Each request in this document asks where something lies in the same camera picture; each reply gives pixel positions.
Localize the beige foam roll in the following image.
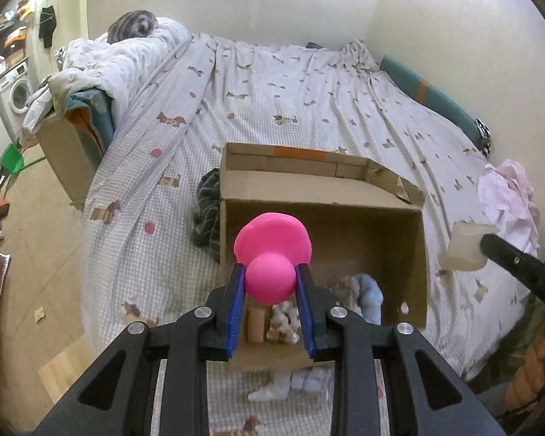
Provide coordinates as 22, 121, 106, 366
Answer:
246, 305, 266, 343

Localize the checked dog print bedsheet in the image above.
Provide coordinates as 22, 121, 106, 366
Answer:
82, 32, 545, 436

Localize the cream ruffled scrunchie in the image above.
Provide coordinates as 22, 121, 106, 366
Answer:
266, 302, 301, 346

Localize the white quilt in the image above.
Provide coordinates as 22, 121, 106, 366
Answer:
23, 17, 194, 146

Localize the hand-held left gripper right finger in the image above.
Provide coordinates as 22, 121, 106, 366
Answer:
295, 263, 505, 436

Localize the green dustpan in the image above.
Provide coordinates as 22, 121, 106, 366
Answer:
0, 143, 46, 175

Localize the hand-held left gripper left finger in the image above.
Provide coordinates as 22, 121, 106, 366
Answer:
34, 263, 248, 436

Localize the pale pink cloth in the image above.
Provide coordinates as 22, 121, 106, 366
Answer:
477, 159, 541, 257

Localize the pink silicone toy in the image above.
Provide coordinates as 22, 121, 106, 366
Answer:
234, 212, 312, 306

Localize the white sock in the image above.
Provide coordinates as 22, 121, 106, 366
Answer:
247, 368, 294, 403

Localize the dark striped cloth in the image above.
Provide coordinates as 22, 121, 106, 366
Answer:
191, 168, 222, 264

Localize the teal and orange folded bedding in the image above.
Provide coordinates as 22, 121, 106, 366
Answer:
66, 91, 119, 155

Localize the wall shelf with clutter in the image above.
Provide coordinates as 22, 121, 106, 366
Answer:
0, 0, 32, 44

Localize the teal bolster with orange band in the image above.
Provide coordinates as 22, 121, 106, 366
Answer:
380, 54, 484, 146

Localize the black hanging garment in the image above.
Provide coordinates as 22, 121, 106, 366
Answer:
39, 5, 56, 47

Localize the beige lace scrunchie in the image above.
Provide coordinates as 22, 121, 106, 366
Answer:
331, 277, 362, 312

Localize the clear plastic bag with label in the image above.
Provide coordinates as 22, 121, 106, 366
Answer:
291, 368, 334, 393

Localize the white washing machine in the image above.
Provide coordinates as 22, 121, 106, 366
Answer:
0, 64, 32, 114

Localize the translucent cream soft block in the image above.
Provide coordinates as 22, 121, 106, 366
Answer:
440, 221, 500, 271

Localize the person's right hand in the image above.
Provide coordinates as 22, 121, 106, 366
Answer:
504, 318, 545, 414

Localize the black white patterned cloth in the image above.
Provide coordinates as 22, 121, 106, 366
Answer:
475, 118, 492, 153

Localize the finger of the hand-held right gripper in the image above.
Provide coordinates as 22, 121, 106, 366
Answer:
480, 234, 537, 282

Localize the light blue fluffy scrunchie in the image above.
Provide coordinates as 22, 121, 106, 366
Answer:
354, 274, 384, 325

